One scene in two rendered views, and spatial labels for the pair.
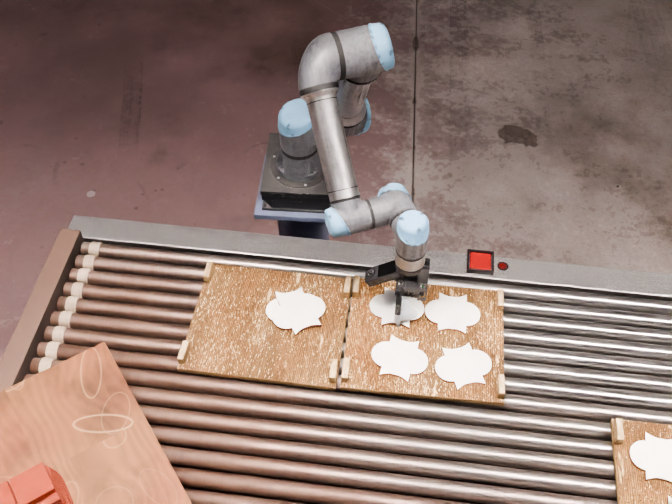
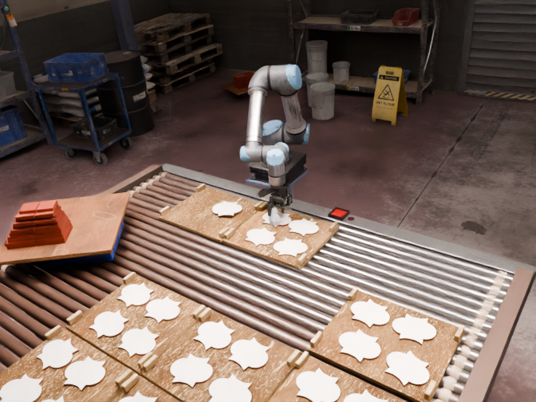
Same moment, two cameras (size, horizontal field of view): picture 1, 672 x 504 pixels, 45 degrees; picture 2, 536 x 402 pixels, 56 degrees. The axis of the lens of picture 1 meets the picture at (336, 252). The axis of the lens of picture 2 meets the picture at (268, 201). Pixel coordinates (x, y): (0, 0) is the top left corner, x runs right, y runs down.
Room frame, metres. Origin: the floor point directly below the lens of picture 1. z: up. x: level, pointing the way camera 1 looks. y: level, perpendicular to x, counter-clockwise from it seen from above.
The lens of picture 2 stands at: (-0.47, -1.16, 2.22)
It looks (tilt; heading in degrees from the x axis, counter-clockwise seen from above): 30 degrees down; 31
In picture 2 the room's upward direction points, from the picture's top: 5 degrees counter-clockwise
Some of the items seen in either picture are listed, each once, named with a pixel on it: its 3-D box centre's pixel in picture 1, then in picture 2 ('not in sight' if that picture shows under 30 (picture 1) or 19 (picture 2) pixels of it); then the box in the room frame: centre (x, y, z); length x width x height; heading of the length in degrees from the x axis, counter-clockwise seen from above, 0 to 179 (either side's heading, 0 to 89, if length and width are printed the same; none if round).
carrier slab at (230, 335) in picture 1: (268, 323); (211, 212); (1.24, 0.18, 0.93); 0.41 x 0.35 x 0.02; 82
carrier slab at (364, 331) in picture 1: (424, 338); (281, 234); (1.19, -0.23, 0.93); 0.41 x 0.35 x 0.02; 83
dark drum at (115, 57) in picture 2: not in sight; (123, 93); (3.76, 3.19, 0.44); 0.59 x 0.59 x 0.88
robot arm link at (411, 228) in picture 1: (411, 234); (276, 163); (1.28, -0.18, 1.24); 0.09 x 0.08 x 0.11; 17
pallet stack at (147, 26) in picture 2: not in sight; (171, 51); (5.60, 3.87, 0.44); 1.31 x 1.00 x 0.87; 176
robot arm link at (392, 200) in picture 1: (391, 208); (276, 153); (1.37, -0.14, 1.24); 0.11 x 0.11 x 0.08; 17
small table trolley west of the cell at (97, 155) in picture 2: not in sight; (84, 115); (3.04, 3.09, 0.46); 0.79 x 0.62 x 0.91; 86
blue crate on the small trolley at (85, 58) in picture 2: not in sight; (76, 68); (3.07, 3.04, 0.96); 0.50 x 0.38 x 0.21; 100
